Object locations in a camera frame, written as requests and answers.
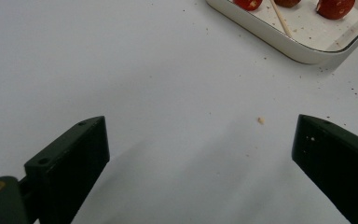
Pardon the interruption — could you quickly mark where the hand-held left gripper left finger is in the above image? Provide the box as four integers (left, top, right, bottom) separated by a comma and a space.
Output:
18, 116, 110, 224

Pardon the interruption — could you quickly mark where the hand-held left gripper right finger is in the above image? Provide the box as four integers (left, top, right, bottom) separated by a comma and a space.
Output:
291, 114, 358, 224

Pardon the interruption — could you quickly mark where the white metal tray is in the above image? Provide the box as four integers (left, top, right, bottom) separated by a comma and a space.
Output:
205, 0, 358, 65

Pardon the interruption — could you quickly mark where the wooden skewer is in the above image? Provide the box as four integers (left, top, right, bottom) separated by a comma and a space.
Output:
269, 0, 293, 37

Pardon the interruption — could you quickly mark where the red hawthorn fruit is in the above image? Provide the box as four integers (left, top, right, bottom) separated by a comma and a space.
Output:
315, 0, 356, 21
232, 0, 264, 12
273, 0, 302, 8

